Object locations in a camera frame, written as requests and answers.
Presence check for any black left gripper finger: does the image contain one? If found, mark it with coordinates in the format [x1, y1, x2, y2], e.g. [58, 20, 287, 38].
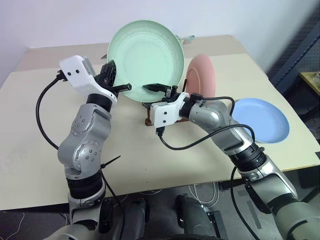
[112, 83, 133, 93]
[106, 59, 118, 85]

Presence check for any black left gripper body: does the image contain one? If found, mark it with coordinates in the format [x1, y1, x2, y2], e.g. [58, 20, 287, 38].
[94, 63, 115, 89]

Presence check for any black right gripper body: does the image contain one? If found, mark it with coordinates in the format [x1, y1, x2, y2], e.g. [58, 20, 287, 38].
[161, 84, 180, 103]

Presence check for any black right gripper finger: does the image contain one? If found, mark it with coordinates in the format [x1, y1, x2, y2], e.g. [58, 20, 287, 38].
[142, 83, 168, 93]

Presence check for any green plate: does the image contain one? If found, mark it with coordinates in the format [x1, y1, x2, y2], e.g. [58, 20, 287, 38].
[106, 20, 185, 104]

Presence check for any pink plate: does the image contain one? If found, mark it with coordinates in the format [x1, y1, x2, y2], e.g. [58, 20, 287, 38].
[185, 53, 217, 98]

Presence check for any pale green clip object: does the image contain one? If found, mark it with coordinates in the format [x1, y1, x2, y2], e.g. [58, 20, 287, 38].
[175, 34, 196, 46]

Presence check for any blue plate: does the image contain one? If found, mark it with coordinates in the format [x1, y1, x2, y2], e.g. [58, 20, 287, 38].
[231, 97, 291, 145]

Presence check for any dark rounded robot leg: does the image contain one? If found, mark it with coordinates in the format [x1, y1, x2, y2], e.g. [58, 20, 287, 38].
[98, 196, 149, 240]
[174, 194, 210, 240]

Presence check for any dark perforated metal panel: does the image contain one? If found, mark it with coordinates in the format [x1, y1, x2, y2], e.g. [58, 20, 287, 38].
[266, 9, 320, 142]

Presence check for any yellow wooden shelf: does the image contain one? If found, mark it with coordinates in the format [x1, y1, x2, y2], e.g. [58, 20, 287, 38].
[299, 70, 320, 96]

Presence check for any black flat floor plate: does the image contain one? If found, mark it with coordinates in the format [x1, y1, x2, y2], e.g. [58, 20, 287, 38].
[206, 210, 223, 239]

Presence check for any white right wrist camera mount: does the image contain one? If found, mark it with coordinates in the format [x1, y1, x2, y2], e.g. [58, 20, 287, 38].
[150, 91, 190, 129]

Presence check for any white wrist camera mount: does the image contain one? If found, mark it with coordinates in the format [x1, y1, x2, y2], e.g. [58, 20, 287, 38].
[59, 55, 118, 107]
[150, 91, 190, 129]

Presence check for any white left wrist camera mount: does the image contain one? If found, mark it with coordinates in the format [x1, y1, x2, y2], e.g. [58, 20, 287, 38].
[59, 55, 118, 107]

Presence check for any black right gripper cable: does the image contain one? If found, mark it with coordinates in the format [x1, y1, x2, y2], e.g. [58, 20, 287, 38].
[190, 93, 237, 117]

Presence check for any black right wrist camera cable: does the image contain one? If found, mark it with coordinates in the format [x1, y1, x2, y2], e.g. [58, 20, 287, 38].
[155, 124, 257, 151]

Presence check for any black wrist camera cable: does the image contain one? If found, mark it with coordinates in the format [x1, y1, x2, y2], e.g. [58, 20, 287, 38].
[155, 124, 257, 151]
[35, 70, 69, 151]

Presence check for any black left wrist camera cable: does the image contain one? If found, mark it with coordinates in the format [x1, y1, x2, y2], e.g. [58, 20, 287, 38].
[35, 70, 69, 151]

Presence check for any black cable tie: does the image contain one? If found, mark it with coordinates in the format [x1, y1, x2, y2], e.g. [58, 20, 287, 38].
[99, 154, 122, 172]

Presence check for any black left upper arm cable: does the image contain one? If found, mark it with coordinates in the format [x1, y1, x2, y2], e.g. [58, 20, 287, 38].
[100, 169, 133, 240]

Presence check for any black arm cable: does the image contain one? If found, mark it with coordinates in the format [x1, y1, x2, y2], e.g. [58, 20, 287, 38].
[100, 169, 133, 240]
[230, 166, 255, 240]

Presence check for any black under-table bracket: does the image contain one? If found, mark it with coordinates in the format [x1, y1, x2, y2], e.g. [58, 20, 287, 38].
[218, 178, 249, 191]

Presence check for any white floor cable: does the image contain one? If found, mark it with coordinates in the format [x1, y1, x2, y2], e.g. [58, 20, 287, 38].
[186, 181, 221, 209]

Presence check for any black right upper arm cable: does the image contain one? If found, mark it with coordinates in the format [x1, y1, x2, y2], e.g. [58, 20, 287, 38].
[230, 166, 255, 240]

